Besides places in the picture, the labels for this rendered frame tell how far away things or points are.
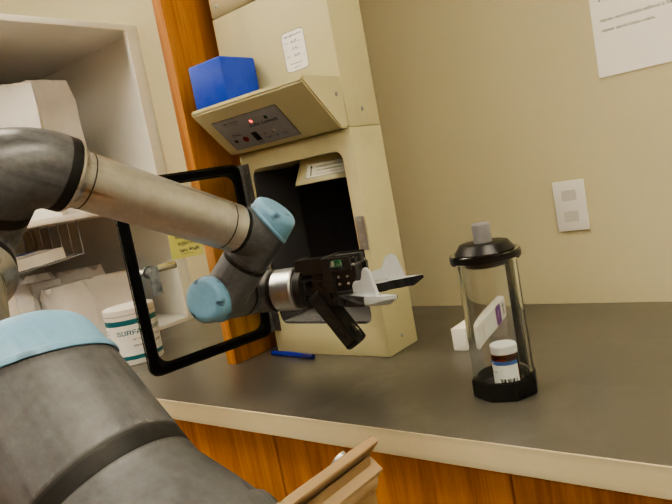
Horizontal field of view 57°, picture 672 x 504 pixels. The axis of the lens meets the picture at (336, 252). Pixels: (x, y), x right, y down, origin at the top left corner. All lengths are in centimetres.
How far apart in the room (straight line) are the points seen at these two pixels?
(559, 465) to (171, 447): 56
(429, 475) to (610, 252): 73
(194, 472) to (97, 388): 8
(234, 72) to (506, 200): 70
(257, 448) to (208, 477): 84
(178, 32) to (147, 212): 70
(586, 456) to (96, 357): 59
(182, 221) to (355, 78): 55
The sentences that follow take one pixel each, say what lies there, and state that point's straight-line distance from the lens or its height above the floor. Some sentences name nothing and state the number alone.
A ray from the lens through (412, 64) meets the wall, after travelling 166.
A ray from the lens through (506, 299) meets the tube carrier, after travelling 96.
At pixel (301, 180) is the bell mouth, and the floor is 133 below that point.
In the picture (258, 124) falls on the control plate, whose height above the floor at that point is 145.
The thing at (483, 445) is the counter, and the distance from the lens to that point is 88.
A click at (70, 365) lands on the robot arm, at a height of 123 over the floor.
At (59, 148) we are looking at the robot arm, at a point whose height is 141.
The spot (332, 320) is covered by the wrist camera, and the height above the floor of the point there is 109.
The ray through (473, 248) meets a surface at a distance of 95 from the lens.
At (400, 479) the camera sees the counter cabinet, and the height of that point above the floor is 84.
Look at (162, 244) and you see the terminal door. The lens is 132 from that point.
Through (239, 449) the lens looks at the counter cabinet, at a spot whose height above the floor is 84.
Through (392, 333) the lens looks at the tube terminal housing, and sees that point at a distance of 129.
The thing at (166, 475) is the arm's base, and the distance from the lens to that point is 38.
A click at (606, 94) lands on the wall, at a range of 148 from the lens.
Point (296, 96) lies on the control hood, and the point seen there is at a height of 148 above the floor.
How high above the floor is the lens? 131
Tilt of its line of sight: 7 degrees down
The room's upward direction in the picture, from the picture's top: 11 degrees counter-clockwise
